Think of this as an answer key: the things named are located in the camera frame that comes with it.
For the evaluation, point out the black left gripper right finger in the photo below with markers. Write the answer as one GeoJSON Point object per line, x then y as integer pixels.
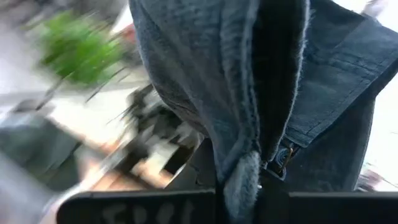
{"type": "Point", "coordinates": [342, 208]}

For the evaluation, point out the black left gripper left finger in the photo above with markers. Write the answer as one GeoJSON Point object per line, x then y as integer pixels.
{"type": "Point", "coordinates": [140, 208]}

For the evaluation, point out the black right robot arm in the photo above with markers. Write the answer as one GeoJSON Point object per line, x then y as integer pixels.
{"type": "Point", "coordinates": [155, 124]}

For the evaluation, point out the green potted plant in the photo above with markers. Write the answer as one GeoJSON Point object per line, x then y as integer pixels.
{"type": "Point", "coordinates": [77, 49]}

